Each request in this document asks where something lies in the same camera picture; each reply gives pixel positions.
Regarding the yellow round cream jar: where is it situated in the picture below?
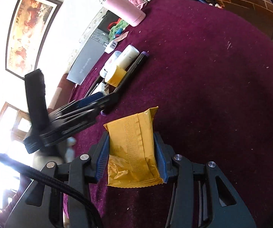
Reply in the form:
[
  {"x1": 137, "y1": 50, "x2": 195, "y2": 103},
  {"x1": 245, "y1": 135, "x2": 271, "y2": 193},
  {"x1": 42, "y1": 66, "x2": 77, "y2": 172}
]
[{"x1": 104, "y1": 65, "x2": 127, "y2": 87}]

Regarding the yellow foil snack packet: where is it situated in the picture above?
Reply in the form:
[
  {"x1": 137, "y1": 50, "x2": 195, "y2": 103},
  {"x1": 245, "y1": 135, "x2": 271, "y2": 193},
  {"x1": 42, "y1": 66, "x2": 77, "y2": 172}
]
[{"x1": 104, "y1": 107, "x2": 163, "y2": 188}]

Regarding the black marker purple cap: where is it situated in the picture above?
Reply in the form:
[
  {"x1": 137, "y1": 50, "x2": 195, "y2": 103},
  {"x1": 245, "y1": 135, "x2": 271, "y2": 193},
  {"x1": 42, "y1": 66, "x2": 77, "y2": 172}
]
[{"x1": 108, "y1": 51, "x2": 149, "y2": 94}]

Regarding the maroon armchair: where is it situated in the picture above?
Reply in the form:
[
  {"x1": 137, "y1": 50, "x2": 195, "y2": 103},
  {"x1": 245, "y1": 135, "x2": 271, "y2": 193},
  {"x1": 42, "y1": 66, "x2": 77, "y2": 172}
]
[{"x1": 47, "y1": 73, "x2": 76, "y2": 113}]

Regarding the white bottle blue cap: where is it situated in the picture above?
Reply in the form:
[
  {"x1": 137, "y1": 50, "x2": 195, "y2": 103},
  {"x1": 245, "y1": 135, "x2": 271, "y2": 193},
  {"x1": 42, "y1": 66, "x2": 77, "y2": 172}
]
[{"x1": 99, "y1": 51, "x2": 121, "y2": 78}]

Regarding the framed horse painting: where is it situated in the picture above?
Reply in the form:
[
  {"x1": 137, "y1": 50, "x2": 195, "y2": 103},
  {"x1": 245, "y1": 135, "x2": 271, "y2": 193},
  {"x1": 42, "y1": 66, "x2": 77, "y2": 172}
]
[{"x1": 5, "y1": 0, "x2": 63, "y2": 79}]

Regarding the grey shoe box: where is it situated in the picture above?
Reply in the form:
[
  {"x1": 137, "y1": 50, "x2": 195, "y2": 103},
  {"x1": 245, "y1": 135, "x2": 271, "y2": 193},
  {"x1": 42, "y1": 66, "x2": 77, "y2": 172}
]
[{"x1": 67, "y1": 28, "x2": 109, "y2": 85}]

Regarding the white usb charger plug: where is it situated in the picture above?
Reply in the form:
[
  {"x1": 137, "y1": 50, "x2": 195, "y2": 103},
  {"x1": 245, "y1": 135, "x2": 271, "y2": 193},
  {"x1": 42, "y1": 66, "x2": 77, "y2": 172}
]
[{"x1": 104, "y1": 40, "x2": 118, "y2": 54}]

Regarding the tall white lotion bottle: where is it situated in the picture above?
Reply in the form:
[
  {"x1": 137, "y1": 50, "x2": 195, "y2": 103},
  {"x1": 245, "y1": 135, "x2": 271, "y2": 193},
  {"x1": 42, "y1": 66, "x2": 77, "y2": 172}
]
[{"x1": 116, "y1": 45, "x2": 140, "y2": 70}]

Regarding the small brown sachet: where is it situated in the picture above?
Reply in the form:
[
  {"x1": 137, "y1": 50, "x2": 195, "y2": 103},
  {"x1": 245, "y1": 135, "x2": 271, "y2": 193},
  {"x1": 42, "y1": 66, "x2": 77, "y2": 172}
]
[{"x1": 114, "y1": 31, "x2": 129, "y2": 42}]

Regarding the green cloth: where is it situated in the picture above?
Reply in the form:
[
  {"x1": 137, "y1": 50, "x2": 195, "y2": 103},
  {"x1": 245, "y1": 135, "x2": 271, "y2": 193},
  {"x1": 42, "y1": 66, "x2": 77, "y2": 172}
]
[{"x1": 108, "y1": 18, "x2": 129, "y2": 41}]

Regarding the pink tumbler with lid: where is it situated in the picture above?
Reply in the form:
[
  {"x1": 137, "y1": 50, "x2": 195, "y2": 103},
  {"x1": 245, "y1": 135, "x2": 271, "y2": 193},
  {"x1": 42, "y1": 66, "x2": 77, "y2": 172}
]
[{"x1": 100, "y1": 0, "x2": 146, "y2": 27}]

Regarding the purple velvet bedspread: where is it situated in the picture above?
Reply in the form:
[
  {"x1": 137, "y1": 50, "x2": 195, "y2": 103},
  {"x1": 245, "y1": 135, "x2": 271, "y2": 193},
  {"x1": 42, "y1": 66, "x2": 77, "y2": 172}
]
[{"x1": 75, "y1": 0, "x2": 273, "y2": 227}]

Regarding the pink towel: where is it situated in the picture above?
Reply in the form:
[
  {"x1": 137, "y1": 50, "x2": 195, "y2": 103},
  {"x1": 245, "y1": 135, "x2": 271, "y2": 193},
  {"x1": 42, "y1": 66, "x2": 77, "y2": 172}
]
[{"x1": 129, "y1": 0, "x2": 148, "y2": 10}]

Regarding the white red tool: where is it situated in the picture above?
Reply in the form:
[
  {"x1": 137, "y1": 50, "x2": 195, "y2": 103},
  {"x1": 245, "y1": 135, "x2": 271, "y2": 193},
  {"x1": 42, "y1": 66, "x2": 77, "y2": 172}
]
[{"x1": 209, "y1": 3, "x2": 224, "y2": 9}]

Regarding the black braided cable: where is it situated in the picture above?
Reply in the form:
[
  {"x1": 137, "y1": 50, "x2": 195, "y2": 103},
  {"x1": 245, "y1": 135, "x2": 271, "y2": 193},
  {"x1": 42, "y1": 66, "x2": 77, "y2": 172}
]
[{"x1": 0, "y1": 142, "x2": 104, "y2": 228}]

